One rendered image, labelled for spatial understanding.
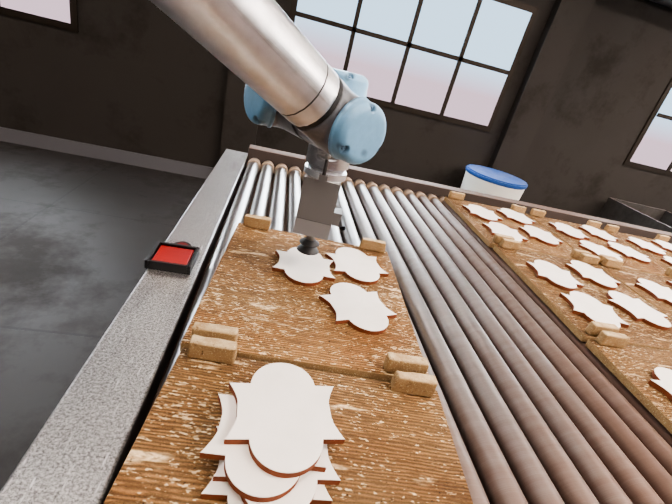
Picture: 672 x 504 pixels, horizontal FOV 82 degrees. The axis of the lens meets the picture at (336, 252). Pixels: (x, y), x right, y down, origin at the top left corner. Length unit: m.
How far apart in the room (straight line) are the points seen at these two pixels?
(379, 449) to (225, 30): 0.45
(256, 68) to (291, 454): 0.36
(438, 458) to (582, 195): 4.74
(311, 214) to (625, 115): 4.60
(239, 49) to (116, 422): 0.40
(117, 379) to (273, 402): 0.20
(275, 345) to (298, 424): 0.16
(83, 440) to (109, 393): 0.06
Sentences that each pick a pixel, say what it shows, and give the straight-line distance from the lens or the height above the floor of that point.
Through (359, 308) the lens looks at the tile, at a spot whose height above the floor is 0.94.
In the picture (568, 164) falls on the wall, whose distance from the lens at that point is 4.88.
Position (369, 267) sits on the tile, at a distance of 0.81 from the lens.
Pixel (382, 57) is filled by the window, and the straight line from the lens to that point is 3.85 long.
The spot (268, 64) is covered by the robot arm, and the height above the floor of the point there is 1.29.
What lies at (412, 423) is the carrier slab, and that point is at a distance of 0.53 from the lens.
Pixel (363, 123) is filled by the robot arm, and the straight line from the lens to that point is 0.46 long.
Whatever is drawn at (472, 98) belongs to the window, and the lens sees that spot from 4.15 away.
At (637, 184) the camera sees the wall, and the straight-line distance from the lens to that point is 5.51.
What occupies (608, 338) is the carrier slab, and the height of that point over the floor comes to 0.96.
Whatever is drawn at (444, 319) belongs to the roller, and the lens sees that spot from 0.79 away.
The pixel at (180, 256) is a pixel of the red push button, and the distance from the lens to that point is 0.76.
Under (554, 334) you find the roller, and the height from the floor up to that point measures 0.91.
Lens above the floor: 1.31
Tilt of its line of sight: 26 degrees down
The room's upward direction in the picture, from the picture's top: 15 degrees clockwise
